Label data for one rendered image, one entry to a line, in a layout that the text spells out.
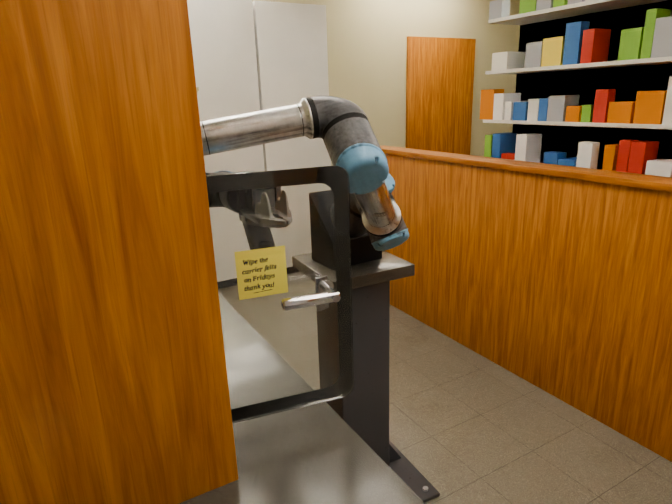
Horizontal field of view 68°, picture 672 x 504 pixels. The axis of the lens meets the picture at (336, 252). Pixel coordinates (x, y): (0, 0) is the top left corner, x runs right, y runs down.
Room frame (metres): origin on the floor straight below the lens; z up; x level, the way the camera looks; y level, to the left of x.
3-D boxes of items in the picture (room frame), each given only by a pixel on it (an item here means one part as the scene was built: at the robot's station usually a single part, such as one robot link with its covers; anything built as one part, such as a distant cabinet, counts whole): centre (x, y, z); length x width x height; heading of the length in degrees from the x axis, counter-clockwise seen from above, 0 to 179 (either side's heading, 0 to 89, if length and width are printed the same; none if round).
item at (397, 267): (1.67, -0.05, 0.92); 0.32 x 0.32 x 0.04; 26
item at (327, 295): (0.71, 0.04, 1.20); 0.10 x 0.05 x 0.03; 109
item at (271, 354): (0.71, 0.12, 1.19); 0.30 x 0.01 x 0.40; 109
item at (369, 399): (1.67, -0.05, 0.45); 0.48 x 0.48 x 0.90; 26
